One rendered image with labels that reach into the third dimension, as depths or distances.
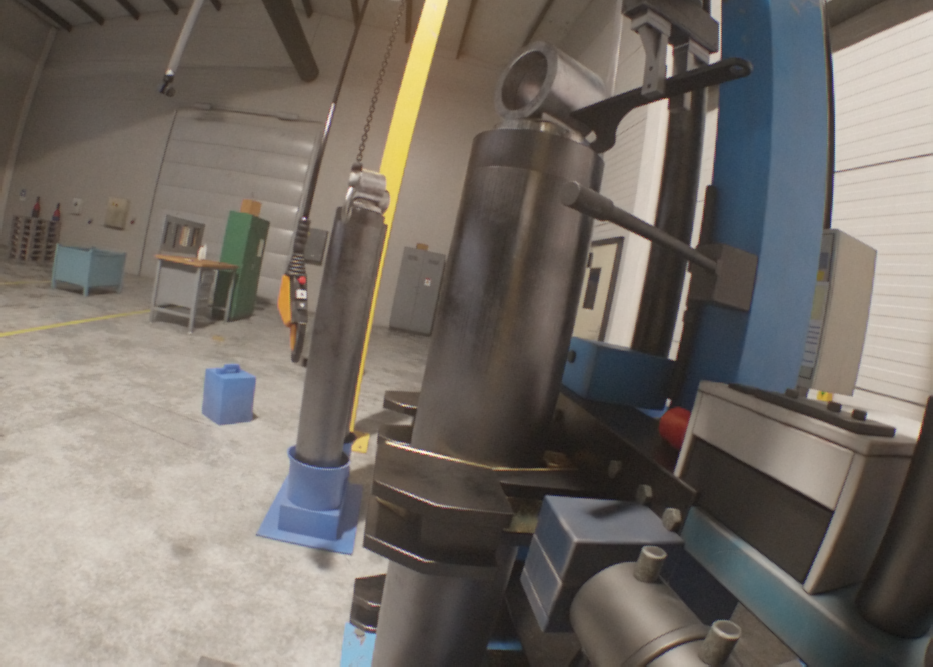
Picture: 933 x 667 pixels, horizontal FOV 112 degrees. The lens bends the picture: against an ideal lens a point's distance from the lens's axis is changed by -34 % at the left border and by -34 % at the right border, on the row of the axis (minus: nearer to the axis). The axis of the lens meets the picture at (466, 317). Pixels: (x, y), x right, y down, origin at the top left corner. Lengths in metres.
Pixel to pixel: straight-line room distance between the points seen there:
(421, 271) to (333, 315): 8.89
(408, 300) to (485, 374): 10.18
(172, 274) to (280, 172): 5.92
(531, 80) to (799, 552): 0.77
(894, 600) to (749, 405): 0.23
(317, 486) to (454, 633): 1.41
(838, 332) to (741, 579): 0.92
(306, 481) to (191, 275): 4.72
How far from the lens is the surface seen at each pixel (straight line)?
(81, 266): 8.39
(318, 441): 2.09
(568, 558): 0.48
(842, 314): 1.31
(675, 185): 1.01
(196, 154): 12.87
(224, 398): 3.39
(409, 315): 10.83
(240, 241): 7.87
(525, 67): 0.84
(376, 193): 2.03
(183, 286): 6.58
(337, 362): 1.99
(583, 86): 0.77
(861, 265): 1.38
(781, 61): 1.00
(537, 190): 0.65
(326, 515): 2.20
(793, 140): 0.95
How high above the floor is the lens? 1.23
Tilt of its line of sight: 3 degrees down
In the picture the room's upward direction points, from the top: 12 degrees clockwise
